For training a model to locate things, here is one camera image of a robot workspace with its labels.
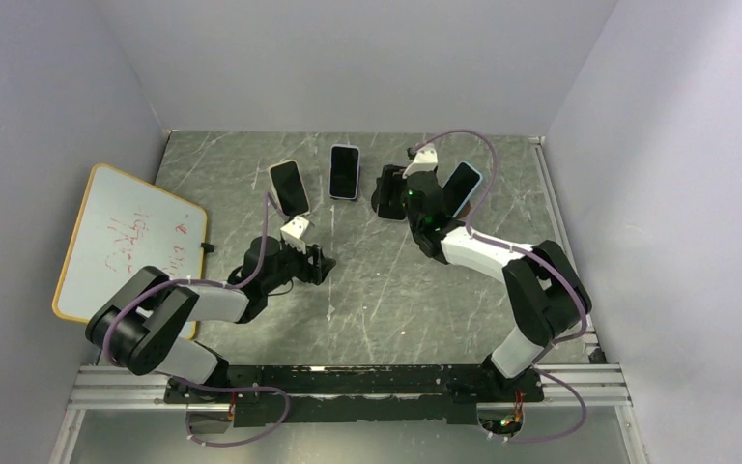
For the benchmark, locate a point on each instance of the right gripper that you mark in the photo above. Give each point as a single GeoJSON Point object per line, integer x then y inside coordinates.
{"type": "Point", "coordinates": [391, 178]}

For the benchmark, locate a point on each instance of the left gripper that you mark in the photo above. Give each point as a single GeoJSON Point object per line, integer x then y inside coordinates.
{"type": "Point", "coordinates": [316, 272]}

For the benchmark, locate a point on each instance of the phone with lilac case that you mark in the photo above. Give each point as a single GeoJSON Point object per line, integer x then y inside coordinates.
{"type": "Point", "coordinates": [344, 171]}

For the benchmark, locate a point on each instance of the phone with light blue case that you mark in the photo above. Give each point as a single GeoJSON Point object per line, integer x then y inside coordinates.
{"type": "Point", "coordinates": [460, 188]}

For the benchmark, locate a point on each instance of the phone with beige case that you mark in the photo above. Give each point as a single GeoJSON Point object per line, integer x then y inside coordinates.
{"type": "Point", "coordinates": [289, 188]}

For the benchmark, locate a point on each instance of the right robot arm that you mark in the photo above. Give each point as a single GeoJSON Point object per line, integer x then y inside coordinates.
{"type": "Point", "coordinates": [548, 300]}

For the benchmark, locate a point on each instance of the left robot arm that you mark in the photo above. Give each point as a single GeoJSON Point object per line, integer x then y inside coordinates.
{"type": "Point", "coordinates": [139, 327]}

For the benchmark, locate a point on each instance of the dark wooden phone stand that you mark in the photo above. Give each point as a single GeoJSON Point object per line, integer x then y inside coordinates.
{"type": "Point", "coordinates": [464, 211]}

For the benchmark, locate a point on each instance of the small black clip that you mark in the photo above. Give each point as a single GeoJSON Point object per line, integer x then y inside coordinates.
{"type": "Point", "coordinates": [207, 247]}

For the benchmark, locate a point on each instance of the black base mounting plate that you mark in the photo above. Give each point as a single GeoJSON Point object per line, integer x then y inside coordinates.
{"type": "Point", "coordinates": [259, 395]}

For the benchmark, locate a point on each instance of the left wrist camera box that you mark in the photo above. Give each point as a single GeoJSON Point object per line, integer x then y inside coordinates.
{"type": "Point", "coordinates": [296, 231]}

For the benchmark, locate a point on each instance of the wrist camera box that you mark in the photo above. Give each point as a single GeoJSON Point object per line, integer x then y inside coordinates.
{"type": "Point", "coordinates": [296, 231]}
{"type": "Point", "coordinates": [425, 159]}

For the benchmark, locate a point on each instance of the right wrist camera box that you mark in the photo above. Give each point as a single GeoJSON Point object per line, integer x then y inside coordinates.
{"type": "Point", "coordinates": [425, 159]}

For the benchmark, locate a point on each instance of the whiteboard with yellow frame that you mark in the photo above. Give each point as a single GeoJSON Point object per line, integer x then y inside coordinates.
{"type": "Point", "coordinates": [124, 224]}

